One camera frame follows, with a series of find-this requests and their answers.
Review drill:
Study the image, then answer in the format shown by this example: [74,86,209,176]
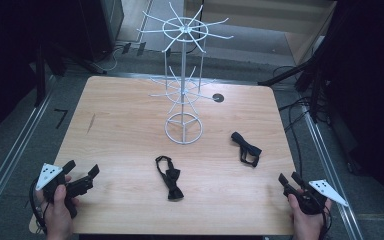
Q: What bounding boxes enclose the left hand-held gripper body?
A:
[35,162,95,219]

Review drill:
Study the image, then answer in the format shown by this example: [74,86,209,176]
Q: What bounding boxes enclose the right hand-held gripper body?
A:
[282,179,350,216]

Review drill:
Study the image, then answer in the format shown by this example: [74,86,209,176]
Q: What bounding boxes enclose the person's right hand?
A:
[287,193,333,240]

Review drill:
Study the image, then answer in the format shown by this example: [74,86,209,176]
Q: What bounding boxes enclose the person's left hand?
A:
[35,174,81,240]

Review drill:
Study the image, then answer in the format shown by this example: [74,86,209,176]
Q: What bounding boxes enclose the black bow tie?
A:
[230,131,263,168]
[155,155,185,201]

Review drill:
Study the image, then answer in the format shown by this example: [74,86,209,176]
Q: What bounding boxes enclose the black metal stand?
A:
[257,41,335,125]
[33,41,108,108]

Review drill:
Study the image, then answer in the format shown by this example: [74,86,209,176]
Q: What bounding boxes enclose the dark cabinet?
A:
[78,0,125,63]

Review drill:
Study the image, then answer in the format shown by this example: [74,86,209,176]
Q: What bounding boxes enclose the metal floor rail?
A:
[0,75,58,232]
[300,99,365,240]

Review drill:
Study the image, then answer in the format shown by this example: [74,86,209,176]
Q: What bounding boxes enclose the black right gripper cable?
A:
[319,205,335,240]

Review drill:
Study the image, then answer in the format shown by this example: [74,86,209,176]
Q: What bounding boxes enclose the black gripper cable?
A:
[319,205,335,240]
[28,179,49,235]

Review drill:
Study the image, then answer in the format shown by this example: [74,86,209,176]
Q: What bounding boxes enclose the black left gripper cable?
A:
[28,179,49,235]

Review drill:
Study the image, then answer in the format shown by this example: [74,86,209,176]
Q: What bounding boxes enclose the black floor cables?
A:
[272,64,316,181]

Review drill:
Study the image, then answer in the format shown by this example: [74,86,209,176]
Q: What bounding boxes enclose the white wire display rack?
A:
[137,1,234,146]

